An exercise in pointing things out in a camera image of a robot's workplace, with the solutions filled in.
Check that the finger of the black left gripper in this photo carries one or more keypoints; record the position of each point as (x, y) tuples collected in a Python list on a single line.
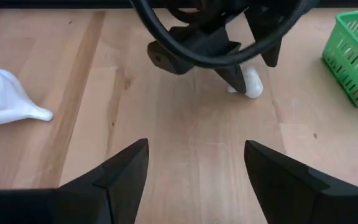
[(233, 77), (273, 54)]

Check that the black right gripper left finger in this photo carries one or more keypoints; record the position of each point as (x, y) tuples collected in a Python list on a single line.
[(89, 205)]

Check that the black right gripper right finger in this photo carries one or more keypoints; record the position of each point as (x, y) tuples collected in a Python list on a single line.
[(291, 199)]

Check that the large glossy white garlic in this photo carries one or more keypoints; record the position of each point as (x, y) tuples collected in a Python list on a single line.
[(2, 96)]

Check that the green plastic basket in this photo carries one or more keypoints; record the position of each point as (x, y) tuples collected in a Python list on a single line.
[(328, 56)]

